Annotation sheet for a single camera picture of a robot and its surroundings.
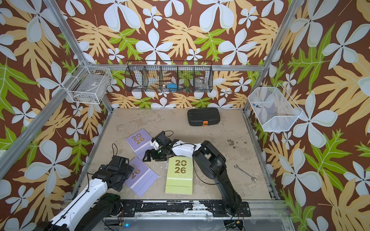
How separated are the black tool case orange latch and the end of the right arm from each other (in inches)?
13.1

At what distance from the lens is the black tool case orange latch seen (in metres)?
1.07

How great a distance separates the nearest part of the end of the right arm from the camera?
72 cm
